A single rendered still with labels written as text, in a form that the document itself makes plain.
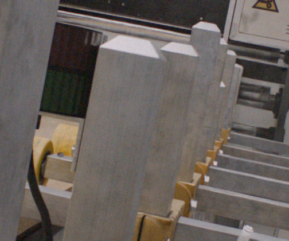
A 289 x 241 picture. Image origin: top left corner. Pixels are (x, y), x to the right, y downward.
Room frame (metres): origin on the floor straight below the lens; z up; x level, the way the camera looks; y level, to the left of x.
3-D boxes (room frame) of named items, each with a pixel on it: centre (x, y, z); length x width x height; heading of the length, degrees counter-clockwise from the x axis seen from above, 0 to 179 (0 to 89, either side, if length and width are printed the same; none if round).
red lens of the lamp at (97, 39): (0.43, 0.06, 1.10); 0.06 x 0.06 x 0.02
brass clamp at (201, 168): (1.19, -0.09, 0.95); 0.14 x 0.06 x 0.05; 172
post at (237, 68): (2.16, -0.23, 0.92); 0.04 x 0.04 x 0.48; 82
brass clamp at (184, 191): (0.94, -0.06, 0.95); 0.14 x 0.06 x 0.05; 172
